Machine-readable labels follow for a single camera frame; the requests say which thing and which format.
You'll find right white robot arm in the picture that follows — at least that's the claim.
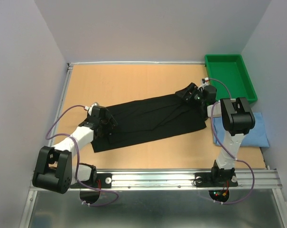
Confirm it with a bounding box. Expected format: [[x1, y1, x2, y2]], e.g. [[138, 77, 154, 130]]
[[176, 82, 255, 185]]

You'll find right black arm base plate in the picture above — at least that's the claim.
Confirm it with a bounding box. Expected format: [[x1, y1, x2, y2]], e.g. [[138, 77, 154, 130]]
[[194, 172, 238, 188]]

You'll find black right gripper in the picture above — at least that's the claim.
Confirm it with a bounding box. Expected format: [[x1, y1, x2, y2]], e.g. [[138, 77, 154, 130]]
[[175, 82, 206, 105]]

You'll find black long sleeve shirt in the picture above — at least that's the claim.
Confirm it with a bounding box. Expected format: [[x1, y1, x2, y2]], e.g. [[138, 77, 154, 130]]
[[92, 94, 206, 153]]

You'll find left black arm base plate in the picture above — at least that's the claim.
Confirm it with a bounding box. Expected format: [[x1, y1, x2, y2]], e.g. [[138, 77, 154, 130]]
[[82, 173, 112, 189]]

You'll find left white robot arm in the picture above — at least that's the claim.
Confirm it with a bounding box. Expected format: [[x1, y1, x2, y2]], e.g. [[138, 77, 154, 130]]
[[32, 103, 117, 194]]

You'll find green plastic bin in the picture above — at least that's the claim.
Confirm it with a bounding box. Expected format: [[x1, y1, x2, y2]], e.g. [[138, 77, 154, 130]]
[[204, 54, 258, 104]]

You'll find light blue folded shirt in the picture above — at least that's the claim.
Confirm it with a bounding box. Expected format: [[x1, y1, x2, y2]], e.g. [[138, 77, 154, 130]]
[[213, 112, 269, 148]]

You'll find aluminium table frame rail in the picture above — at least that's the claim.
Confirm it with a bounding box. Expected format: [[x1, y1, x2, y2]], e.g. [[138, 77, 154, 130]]
[[36, 63, 70, 159]]

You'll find front aluminium rail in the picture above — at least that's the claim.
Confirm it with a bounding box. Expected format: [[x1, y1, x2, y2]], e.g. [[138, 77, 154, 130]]
[[29, 169, 283, 191]]

